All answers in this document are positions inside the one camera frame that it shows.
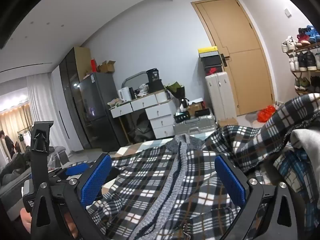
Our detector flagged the beige curtain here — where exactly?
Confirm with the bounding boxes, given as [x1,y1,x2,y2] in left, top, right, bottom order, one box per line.
[0,104,33,155]

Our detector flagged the silver hard suitcase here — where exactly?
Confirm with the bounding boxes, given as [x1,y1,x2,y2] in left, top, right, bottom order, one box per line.
[173,116,217,138]

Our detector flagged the yellow grey shoe box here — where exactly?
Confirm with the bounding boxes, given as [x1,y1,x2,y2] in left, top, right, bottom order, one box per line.
[198,46,218,58]

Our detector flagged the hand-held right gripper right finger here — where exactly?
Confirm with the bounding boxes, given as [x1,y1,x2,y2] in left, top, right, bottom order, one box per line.
[214,154,304,240]

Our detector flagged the white sheer curtain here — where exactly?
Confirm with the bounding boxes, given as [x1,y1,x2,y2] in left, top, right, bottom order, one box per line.
[26,73,63,153]

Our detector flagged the grey hoodie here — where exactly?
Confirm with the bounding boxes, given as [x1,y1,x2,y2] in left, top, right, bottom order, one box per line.
[290,129,320,154]

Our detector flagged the flat cardboard box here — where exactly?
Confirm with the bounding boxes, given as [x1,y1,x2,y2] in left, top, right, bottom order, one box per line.
[218,118,238,128]

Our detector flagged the dark wrapped bouquet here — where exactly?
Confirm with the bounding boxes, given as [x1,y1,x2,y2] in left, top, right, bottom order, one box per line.
[165,81,186,100]

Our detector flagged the shoe rack with shoes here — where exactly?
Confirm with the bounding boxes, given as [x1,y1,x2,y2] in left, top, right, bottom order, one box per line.
[281,25,320,96]

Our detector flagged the orange plastic bag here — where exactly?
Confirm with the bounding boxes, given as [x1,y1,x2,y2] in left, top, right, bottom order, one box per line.
[257,105,276,123]

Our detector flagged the open cardboard box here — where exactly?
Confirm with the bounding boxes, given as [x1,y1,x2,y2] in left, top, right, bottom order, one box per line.
[97,60,116,74]

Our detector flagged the arched mirror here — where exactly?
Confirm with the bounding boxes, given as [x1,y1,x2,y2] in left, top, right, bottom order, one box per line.
[121,71,150,98]

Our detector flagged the blue brown checked bedcover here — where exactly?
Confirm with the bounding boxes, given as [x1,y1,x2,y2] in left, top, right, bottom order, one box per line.
[100,134,218,198]

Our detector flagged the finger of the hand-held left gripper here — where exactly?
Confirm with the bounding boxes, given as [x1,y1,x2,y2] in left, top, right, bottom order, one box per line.
[50,163,90,183]

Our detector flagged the wooden door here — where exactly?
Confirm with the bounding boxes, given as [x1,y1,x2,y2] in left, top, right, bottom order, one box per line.
[191,0,275,117]

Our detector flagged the blue plaid shirt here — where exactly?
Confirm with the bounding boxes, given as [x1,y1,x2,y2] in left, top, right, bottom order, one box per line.
[274,149,320,232]

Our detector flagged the dark clothes on chair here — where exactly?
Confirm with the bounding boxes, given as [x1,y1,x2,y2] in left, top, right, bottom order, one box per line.
[131,112,153,143]

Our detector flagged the white desk with drawers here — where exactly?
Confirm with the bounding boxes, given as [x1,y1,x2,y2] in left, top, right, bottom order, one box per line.
[110,89,176,140]

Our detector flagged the tall wardrobe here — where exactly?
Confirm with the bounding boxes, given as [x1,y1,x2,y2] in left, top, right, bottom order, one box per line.
[51,46,92,153]

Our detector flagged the white hard suitcase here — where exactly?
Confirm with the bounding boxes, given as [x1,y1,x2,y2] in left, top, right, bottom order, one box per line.
[205,71,233,122]

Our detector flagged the black white plaid jacket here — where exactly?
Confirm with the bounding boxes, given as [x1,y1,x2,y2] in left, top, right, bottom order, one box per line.
[62,94,320,240]

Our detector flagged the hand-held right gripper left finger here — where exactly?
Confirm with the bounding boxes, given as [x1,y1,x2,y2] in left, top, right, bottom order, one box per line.
[30,154,112,240]

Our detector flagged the grey chair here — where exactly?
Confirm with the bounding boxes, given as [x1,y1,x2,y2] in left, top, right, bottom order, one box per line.
[48,146,70,168]

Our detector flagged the black box stack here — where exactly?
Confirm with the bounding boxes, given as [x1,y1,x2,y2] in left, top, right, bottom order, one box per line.
[146,68,166,93]

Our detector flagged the brown cardboard box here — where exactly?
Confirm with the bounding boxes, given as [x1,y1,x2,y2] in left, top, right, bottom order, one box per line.
[187,104,206,116]

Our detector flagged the black red shoe box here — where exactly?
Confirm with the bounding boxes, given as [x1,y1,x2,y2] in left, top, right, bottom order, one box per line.
[203,65,223,76]

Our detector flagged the person's left hand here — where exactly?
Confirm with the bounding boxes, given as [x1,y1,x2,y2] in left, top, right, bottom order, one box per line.
[19,206,34,232]

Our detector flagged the dark grey fridge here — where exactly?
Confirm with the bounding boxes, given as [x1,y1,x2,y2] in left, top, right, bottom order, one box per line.
[78,72,122,151]

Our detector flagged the white electric kettle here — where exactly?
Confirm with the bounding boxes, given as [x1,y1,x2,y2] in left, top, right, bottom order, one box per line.
[118,87,131,103]

